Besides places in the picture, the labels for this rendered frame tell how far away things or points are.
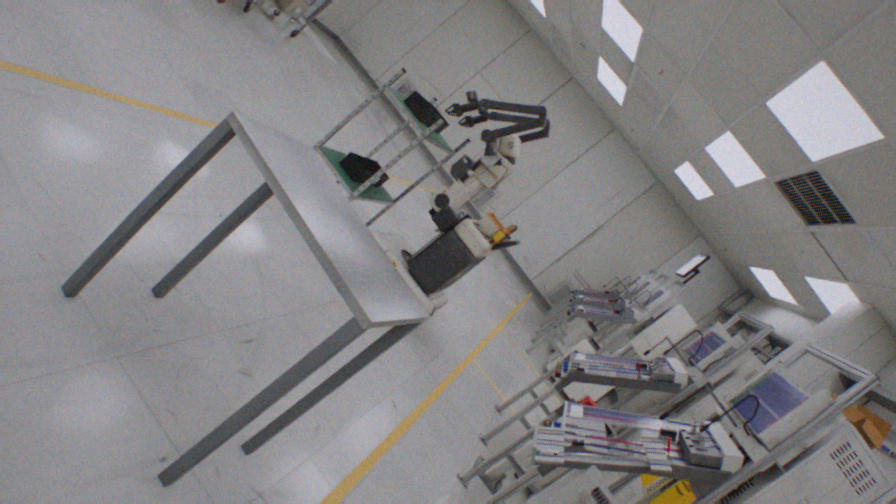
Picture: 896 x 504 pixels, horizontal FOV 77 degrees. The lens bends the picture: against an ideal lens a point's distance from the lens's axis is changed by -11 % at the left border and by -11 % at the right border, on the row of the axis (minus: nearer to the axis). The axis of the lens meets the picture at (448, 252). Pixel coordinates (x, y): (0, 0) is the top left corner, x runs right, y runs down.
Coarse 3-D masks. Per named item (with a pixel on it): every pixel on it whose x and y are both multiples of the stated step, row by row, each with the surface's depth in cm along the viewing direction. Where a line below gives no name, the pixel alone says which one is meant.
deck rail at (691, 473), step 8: (624, 456) 246; (632, 456) 246; (672, 464) 242; (680, 464) 242; (664, 472) 242; (672, 472) 242; (680, 472) 241; (688, 472) 240; (696, 472) 240; (704, 472) 239; (712, 472) 238; (720, 472) 238; (728, 472) 237; (688, 480) 240; (696, 480) 240; (704, 480) 239; (712, 480) 238; (720, 480) 238
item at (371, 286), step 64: (256, 128) 171; (256, 192) 207; (320, 192) 182; (192, 256) 213; (320, 256) 153; (384, 256) 193; (384, 320) 156; (320, 384) 196; (192, 448) 161; (256, 448) 202
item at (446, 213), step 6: (432, 210) 428; (444, 210) 412; (450, 210) 411; (462, 210) 427; (432, 216) 415; (438, 216) 413; (444, 216) 412; (450, 216) 411; (456, 216) 411; (462, 216) 425; (438, 222) 413; (444, 222) 412; (450, 222) 411; (438, 228) 426; (444, 228) 413
